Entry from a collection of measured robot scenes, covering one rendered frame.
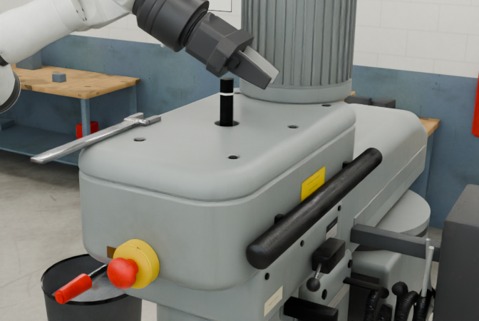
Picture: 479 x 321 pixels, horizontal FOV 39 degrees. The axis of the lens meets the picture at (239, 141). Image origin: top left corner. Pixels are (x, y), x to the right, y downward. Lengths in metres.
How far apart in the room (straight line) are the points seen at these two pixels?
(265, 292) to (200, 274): 0.14
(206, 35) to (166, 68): 5.26
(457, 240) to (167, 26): 0.57
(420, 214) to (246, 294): 0.74
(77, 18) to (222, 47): 0.22
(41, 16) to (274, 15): 0.36
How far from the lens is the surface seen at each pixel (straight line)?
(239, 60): 0.96
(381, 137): 1.48
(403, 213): 1.60
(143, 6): 0.98
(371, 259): 1.45
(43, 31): 1.03
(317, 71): 1.14
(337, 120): 1.09
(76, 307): 3.14
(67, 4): 1.02
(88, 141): 0.91
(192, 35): 0.97
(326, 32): 1.14
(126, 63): 6.47
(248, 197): 0.83
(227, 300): 0.97
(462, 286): 1.20
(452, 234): 1.16
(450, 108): 5.27
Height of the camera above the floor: 2.16
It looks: 17 degrees down
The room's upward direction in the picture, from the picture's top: 1 degrees clockwise
